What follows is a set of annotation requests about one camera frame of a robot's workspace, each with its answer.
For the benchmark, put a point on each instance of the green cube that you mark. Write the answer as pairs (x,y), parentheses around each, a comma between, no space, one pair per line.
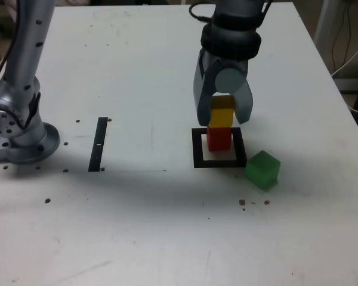
(261,171)

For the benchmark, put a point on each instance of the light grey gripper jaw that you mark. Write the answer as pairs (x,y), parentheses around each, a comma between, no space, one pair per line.
(231,81)

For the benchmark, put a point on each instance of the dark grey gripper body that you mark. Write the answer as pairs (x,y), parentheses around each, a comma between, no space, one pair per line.
(229,63)

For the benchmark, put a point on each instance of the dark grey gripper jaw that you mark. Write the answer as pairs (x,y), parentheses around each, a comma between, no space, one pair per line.
(201,95)

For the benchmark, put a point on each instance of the yellow cube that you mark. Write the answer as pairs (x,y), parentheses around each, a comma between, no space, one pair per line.
(221,116)

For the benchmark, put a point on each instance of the white post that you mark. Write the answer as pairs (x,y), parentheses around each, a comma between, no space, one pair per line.
(325,21)

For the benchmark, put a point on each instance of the black tape strip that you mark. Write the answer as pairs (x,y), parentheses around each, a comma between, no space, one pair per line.
(98,143)

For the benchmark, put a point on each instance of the black tape square outline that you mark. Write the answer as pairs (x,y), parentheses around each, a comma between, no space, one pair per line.
(197,149)

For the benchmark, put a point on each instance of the red cube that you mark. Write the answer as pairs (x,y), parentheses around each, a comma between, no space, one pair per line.
(218,138)

